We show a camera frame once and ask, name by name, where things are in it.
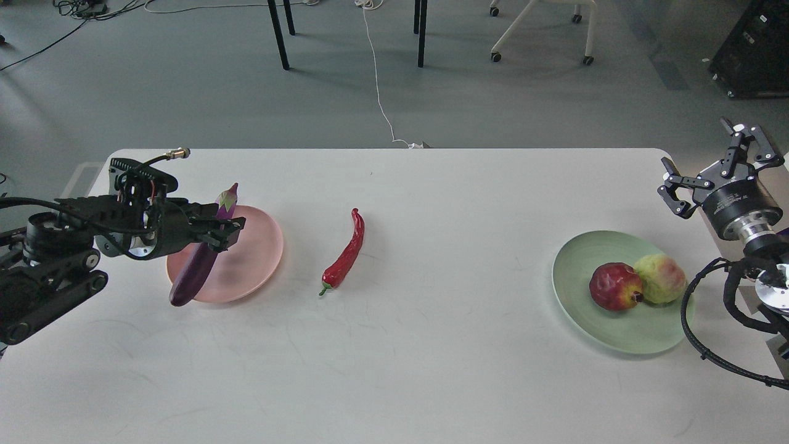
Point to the black table legs right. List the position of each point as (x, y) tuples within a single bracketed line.
[(419, 28)]

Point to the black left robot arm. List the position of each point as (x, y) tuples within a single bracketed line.
[(49, 266)]

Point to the black table legs left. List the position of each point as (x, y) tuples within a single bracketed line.
[(278, 28)]

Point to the black equipment cabinet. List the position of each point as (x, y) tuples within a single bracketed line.
[(752, 62)]

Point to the white wheeled chair base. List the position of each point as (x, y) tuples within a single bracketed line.
[(586, 12)]

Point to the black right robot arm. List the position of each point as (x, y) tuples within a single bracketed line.
[(755, 287)]

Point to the red pomegranate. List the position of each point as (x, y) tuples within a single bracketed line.
[(616, 287)]

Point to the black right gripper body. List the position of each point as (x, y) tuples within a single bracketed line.
[(737, 205)]

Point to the black table legs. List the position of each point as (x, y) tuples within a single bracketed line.
[(419, 28), (278, 28)]

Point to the pink plate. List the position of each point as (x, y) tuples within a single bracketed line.
[(245, 266)]

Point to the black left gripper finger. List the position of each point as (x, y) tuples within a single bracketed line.
[(213, 211), (219, 234)]

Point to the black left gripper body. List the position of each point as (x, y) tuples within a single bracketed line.
[(179, 223)]

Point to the purple eggplant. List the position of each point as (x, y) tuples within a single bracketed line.
[(197, 268)]

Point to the green plate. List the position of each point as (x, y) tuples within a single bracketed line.
[(644, 330)]

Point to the green yellow guava fruit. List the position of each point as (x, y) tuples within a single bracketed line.
[(663, 279)]

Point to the red chili pepper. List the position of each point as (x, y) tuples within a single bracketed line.
[(336, 273)]

